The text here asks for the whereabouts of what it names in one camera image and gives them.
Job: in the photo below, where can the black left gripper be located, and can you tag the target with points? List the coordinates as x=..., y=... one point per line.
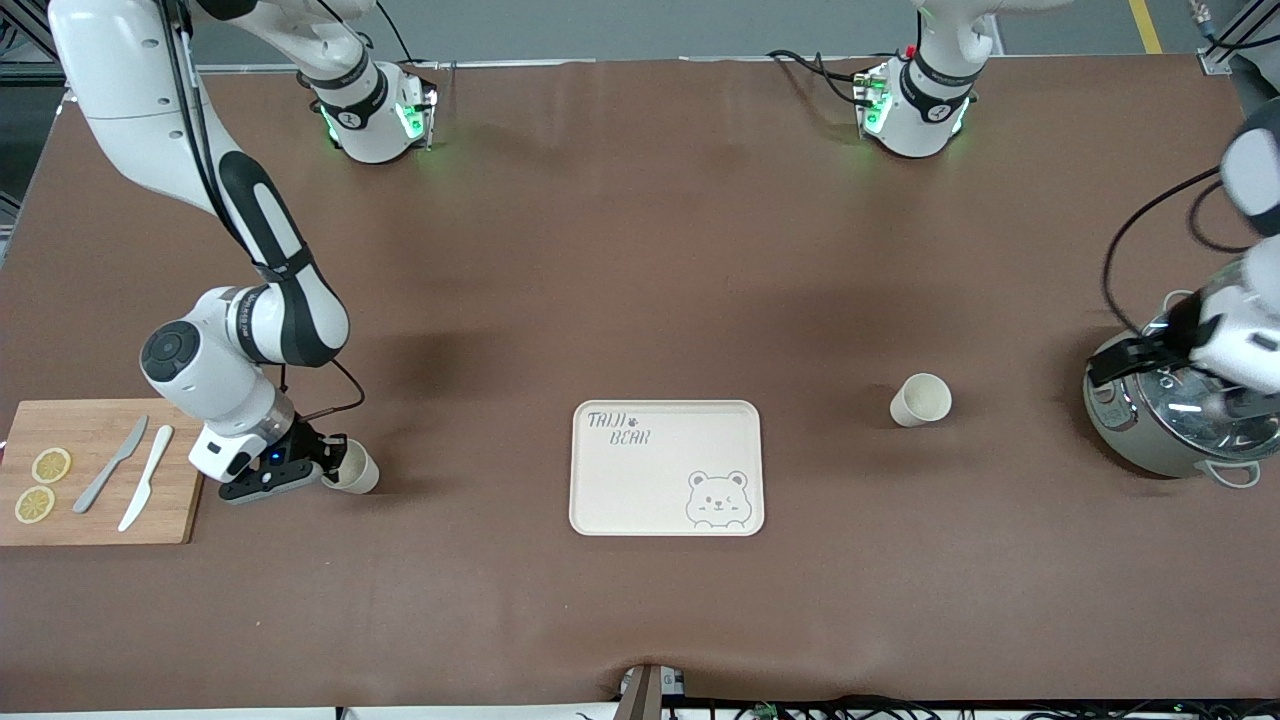
x=1178, y=318

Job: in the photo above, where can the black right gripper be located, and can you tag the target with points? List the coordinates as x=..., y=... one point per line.
x=307, y=441

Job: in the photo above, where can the white plastic cup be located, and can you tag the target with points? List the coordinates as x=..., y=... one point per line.
x=360, y=472
x=922, y=400

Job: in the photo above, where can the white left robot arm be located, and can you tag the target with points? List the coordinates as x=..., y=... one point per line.
x=915, y=120

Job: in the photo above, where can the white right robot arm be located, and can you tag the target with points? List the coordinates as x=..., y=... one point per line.
x=130, y=100

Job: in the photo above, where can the grey electric cooking pot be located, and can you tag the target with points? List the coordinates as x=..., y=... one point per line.
x=1110, y=415

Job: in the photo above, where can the glass pot lid with knob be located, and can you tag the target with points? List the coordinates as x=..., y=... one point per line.
x=1180, y=420

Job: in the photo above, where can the bamboo cutting board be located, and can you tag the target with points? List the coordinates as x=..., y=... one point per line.
x=190, y=510

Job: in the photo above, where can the white plastic knife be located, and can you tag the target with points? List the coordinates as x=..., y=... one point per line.
x=148, y=475

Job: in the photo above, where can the grey plastic knife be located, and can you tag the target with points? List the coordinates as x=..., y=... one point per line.
x=108, y=468

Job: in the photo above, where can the yellow lemon slice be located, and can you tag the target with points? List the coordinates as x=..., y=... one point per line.
x=51, y=465
x=35, y=504

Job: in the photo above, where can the white tray with bear print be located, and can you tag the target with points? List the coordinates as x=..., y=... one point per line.
x=650, y=480

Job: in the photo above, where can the brown table cover sheet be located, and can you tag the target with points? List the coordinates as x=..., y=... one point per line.
x=640, y=260

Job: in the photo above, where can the aluminium frame profile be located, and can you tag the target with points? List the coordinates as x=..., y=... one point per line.
x=1235, y=35
x=25, y=40

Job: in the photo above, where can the grey camera mounting post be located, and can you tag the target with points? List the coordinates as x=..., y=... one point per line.
x=640, y=692

